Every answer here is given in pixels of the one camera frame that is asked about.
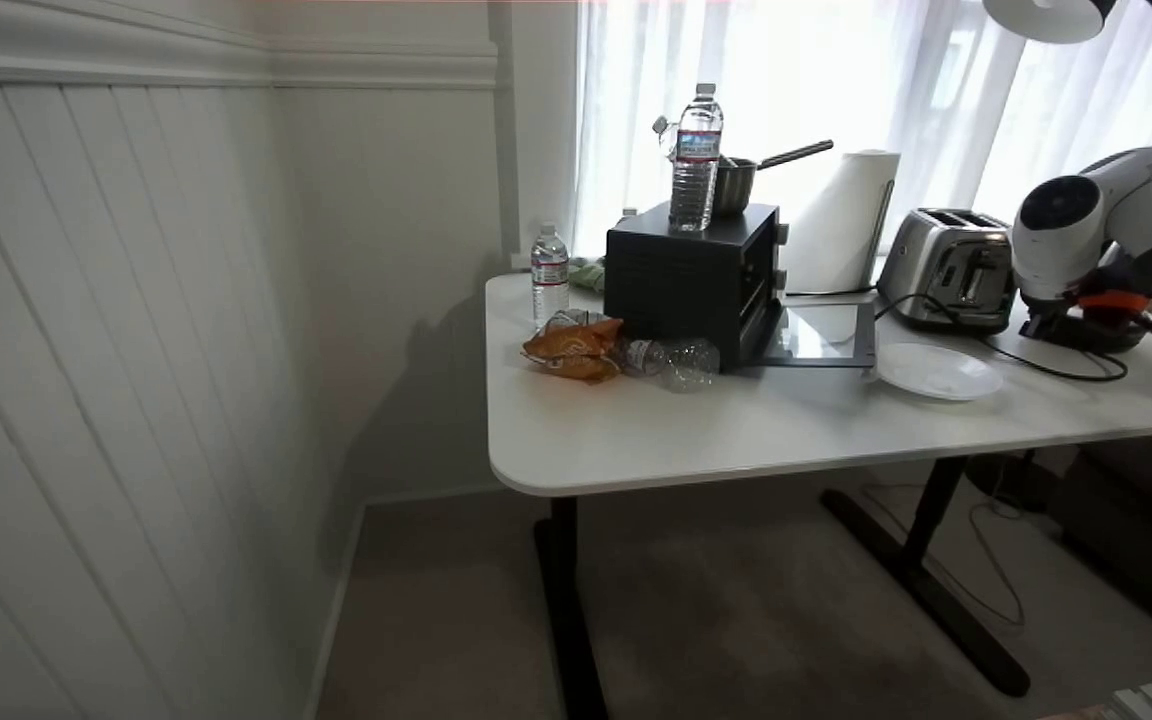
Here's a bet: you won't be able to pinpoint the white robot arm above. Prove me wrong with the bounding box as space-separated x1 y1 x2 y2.
1011 149 1152 307

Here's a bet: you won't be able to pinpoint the green item behind oven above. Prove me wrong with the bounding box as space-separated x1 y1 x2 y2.
563 258 604 295

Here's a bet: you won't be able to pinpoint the small water bottle on table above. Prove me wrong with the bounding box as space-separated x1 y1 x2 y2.
533 230 569 326

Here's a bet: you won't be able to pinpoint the clear crumpled plastic bag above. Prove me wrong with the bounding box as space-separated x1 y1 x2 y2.
624 339 721 390

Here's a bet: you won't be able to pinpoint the black toaster oven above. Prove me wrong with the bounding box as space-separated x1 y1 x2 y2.
599 201 878 378

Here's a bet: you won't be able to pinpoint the clear water bottle on oven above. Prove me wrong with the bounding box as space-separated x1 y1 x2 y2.
669 80 724 233

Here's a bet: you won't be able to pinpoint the small metal saucepan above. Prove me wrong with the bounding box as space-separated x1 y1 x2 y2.
710 140 827 219

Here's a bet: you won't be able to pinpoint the white paper towel roll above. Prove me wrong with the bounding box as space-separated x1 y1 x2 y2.
786 152 901 295

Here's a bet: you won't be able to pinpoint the white round plate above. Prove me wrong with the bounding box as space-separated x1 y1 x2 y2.
876 346 1000 405

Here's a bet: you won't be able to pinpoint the silver two-slot toaster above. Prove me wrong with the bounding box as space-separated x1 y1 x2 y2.
878 207 1016 336

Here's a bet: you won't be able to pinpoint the black table legs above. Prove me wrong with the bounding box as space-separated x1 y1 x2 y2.
527 452 1037 720

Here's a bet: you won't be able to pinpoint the white sheer curtain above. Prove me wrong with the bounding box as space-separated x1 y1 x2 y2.
570 0 1152 251

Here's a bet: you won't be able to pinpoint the black desk lamp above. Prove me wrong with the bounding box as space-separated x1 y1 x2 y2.
984 0 1152 44

